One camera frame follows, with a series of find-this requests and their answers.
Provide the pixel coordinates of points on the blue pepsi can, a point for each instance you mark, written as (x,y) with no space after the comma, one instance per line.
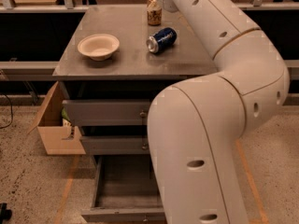
(161,40)

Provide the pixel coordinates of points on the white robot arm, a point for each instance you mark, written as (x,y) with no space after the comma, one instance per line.
(193,124)

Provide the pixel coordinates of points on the grey top drawer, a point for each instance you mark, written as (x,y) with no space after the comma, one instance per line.
(106,112)

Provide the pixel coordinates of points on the grey wooden drawer cabinet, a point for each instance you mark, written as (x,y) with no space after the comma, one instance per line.
(132,72)

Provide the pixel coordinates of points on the grey middle drawer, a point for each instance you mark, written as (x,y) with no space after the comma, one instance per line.
(115,145)

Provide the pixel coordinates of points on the grey open bottom drawer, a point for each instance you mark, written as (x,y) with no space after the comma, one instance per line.
(125,190)

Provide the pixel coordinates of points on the gold soda can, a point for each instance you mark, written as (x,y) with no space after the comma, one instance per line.
(154,13)

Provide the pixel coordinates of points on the beige paper bowl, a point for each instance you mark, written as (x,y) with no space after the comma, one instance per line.
(98,47)

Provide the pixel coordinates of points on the cardboard box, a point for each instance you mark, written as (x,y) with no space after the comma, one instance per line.
(58,139)

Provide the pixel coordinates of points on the black object on floor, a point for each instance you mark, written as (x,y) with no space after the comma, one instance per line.
(5,214)

